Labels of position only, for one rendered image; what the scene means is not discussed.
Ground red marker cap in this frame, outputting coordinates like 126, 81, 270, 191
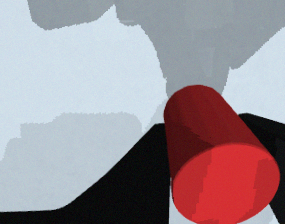
163, 85, 280, 224

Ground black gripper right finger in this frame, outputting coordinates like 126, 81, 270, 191
238, 112, 285, 224

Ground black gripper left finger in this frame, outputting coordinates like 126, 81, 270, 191
0, 123, 170, 224

